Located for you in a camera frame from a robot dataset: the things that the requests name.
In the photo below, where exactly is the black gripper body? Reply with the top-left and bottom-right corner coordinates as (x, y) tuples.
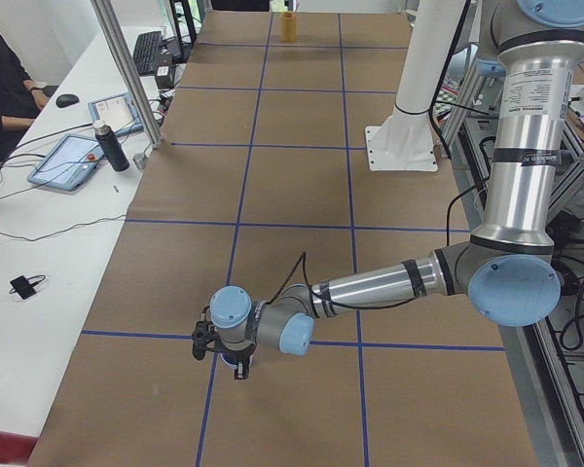
(221, 341), (256, 362)

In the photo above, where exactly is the light blue plastic cup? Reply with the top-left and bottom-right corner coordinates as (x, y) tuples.
(221, 354), (254, 369)

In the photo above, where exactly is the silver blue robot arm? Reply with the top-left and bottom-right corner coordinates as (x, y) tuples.
(193, 1), (584, 379)

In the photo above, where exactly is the tan wooden cup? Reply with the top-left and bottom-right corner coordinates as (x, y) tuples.
(280, 11), (297, 44)

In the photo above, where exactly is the small black device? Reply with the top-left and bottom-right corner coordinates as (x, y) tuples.
(9, 275), (36, 300)

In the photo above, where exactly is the black water bottle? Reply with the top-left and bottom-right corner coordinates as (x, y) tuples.
(92, 120), (129, 171)

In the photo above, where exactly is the red object at corner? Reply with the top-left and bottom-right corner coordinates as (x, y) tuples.
(0, 431), (38, 466)

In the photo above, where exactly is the blue teach pendant tablet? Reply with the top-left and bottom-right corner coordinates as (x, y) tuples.
(27, 134), (103, 192)

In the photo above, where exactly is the blue framed tablet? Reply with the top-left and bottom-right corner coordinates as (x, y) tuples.
(88, 92), (143, 137)

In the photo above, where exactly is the black power adapter box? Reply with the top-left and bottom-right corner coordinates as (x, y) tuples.
(155, 65), (175, 90)

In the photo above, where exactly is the black computer mouse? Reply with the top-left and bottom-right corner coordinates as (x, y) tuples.
(55, 93), (80, 108)

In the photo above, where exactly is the black keyboard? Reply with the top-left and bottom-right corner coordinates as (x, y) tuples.
(132, 30), (163, 76)

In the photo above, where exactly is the seated person in black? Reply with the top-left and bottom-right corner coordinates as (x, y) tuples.
(0, 34), (49, 162)

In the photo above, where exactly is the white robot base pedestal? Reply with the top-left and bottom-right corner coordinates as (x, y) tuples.
(365, 0), (469, 172)

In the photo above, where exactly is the aluminium frame post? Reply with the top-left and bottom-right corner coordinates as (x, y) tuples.
(91, 0), (163, 150)

